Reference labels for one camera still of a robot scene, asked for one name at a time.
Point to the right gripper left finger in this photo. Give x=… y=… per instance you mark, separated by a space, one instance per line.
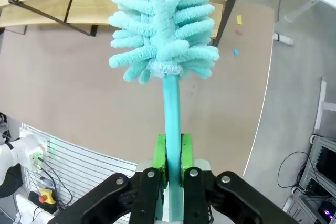
x=149 y=197

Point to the teal paper scrap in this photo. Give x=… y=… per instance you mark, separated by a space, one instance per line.
x=236 y=52

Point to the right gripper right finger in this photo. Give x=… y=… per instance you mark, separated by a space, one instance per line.
x=194 y=197

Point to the white metal frame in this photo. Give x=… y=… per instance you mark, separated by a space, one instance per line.
x=321 y=103

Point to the white slatted mounting panel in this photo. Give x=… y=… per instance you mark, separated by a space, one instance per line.
x=86 y=166

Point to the grey equipment rack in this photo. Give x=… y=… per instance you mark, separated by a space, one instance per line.
x=323 y=171

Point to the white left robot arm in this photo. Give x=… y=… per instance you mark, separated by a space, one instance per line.
x=23 y=150

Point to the yellow red emergency stop button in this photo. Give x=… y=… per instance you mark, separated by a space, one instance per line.
x=46 y=197

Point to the teal microfiber duster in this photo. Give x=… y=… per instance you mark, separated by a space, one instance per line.
x=172 y=116

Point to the red paper scrap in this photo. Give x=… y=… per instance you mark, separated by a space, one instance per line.
x=238 y=32

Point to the two-tier wood metal shelf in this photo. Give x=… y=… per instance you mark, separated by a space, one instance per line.
x=86 y=6
x=15 y=16

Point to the yellow paper scrap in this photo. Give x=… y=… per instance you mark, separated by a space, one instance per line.
x=239 y=19

